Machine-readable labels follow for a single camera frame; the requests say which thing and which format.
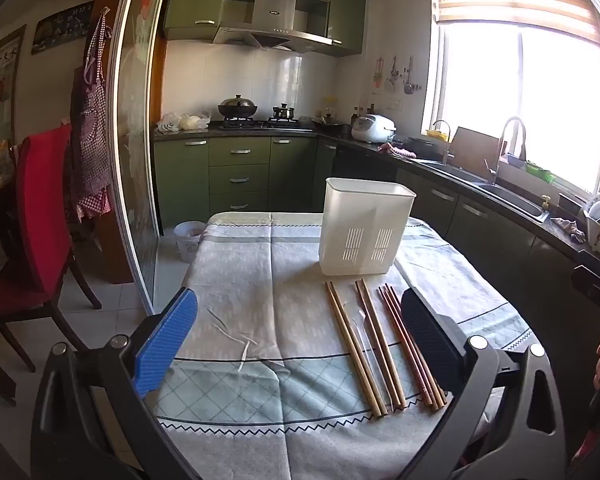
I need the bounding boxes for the green plastic container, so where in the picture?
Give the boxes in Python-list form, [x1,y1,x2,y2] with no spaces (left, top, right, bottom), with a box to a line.
[525,160,556,183]

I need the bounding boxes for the wooden cutting board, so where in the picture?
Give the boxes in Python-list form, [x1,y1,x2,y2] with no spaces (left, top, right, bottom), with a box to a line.
[450,126,506,173]

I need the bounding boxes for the brown wooden chopstick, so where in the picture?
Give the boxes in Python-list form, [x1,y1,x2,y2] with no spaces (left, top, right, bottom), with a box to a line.
[355,280,398,408]
[361,279,407,406]

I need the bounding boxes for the white plastic bags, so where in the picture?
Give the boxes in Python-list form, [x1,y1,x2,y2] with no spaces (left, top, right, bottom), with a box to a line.
[156,111,212,133]

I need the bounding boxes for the steel range hood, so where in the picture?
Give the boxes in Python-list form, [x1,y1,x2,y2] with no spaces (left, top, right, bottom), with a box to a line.
[212,0,333,53]

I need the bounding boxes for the black wok with lid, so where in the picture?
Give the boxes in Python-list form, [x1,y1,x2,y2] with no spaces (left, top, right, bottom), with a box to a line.
[217,94,258,120]

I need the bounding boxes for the pale green patterned tablecloth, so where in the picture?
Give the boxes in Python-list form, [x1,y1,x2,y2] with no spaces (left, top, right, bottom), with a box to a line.
[152,211,533,480]

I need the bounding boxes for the hanging kitchen utensils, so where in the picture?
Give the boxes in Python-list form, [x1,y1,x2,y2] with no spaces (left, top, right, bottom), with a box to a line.
[372,55,421,96]

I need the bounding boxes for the kitchen window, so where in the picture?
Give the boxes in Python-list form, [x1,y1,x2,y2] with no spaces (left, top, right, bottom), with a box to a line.
[420,0,600,206]

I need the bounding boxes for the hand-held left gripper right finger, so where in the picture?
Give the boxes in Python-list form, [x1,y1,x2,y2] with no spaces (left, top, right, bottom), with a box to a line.
[397,286,567,480]

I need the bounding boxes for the steel kitchen sink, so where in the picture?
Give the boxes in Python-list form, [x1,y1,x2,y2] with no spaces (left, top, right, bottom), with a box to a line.
[415,157,551,221]

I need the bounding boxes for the white rice cooker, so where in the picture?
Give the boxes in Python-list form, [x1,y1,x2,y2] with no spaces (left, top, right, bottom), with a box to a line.
[351,114,397,143]

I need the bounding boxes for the striped window blind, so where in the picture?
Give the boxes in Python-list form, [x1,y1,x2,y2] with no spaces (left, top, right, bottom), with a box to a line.
[432,0,600,41]

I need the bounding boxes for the black kitchen countertop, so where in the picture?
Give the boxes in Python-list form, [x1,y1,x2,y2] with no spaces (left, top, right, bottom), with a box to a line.
[152,125,600,271]

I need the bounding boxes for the white plastic utensil holder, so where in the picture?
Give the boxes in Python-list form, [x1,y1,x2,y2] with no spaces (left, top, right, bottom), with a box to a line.
[320,177,417,276]

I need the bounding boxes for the black gas stove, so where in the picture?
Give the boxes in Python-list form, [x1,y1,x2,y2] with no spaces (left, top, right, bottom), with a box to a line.
[217,116,303,131]

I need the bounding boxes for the green lower kitchen cabinets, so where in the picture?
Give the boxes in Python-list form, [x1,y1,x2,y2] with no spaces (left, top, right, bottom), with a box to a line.
[152,135,600,361]

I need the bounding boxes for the framed wall calendar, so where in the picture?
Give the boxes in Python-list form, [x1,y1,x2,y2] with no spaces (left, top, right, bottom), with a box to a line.
[0,25,26,161]

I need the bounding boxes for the tall steel faucet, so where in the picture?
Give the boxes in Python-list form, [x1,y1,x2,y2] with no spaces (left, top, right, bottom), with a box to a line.
[485,116,527,186]

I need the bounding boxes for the red upholstered wooden chair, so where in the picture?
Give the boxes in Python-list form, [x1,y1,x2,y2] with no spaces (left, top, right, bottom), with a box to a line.
[0,122,103,373]

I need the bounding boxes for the floral glass sliding door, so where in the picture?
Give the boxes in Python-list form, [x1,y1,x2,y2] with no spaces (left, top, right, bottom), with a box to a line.
[95,0,176,313]

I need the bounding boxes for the green kitchen cabinets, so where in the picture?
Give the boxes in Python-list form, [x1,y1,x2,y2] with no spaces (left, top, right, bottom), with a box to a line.
[152,135,600,361]
[162,0,368,58]

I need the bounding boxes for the green upper kitchen cabinets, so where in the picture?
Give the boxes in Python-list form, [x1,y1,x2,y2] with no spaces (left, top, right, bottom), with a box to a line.
[162,0,368,58]

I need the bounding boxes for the small steel faucet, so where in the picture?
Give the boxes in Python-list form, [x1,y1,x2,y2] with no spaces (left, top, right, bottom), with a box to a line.
[431,120,453,166]

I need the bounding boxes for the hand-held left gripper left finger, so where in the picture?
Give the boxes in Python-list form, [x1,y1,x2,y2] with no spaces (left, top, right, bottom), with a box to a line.
[30,286,201,480]

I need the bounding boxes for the reddish brown chopstick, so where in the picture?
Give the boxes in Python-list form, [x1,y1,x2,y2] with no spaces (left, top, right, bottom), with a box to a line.
[391,287,448,403]
[378,287,431,407]
[387,285,443,407]
[383,284,437,409]

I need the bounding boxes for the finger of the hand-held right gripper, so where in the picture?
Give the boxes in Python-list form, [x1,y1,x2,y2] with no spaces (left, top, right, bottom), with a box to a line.
[571,251,600,320]

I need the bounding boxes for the crumpled grey rag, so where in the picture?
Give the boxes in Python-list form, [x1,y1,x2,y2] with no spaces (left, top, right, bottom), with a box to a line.
[550,216,586,243]

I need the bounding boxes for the black pot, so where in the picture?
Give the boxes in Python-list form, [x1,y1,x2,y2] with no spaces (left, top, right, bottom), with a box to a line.
[407,136,436,158]

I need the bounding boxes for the clear plastic spoon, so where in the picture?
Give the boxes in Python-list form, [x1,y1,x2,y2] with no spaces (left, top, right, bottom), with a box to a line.
[342,305,381,396]

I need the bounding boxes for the light bamboo chopstick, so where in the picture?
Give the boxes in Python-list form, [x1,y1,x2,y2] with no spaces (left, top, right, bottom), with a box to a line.
[330,281,388,416]
[325,282,380,418]

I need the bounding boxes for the white trash bin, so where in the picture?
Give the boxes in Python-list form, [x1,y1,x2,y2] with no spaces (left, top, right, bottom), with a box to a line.
[173,221,207,263]

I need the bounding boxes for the red checkered apron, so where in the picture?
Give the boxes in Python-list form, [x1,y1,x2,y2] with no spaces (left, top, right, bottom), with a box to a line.
[70,7,113,223]

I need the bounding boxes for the dark wall poster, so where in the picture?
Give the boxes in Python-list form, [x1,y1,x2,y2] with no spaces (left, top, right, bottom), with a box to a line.
[31,1,96,56]

